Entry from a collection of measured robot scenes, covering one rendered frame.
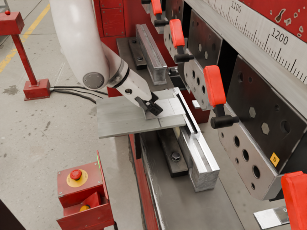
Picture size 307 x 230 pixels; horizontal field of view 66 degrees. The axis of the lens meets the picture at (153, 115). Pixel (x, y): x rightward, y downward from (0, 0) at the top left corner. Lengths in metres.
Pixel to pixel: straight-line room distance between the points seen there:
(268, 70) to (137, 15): 1.27
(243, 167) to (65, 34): 0.41
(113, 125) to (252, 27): 0.51
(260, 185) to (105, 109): 0.55
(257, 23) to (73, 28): 0.34
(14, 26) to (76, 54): 1.86
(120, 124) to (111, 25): 0.91
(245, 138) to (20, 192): 1.75
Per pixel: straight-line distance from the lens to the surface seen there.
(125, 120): 0.74
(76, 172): 0.88
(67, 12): 0.54
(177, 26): 0.54
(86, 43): 0.51
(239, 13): 0.37
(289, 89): 0.29
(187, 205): 0.71
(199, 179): 0.68
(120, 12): 1.51
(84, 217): 0.84
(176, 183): 0.74
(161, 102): 0.80
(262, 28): 0.33
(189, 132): 0.72
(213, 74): 0.37
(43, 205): 1.84
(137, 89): 0.65
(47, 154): 2.10
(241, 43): 0.37
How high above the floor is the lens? 1.50
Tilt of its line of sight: 42 degrees down
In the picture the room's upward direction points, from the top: straight up
